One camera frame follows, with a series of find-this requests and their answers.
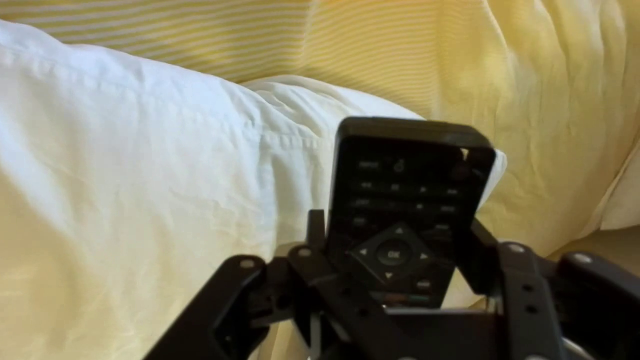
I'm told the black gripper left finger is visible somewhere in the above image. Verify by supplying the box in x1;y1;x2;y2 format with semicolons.
142;207;408;360

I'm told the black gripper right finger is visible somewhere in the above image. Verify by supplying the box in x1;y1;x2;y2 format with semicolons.
467;217;640;360

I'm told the black remote control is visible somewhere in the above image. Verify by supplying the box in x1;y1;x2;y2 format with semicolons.
324;115;500;311

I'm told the large white pillow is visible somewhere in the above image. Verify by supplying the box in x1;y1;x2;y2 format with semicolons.
0;18;510;360

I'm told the yellow striped bed sheet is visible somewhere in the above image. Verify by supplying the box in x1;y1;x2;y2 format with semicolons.
0;0;640;261

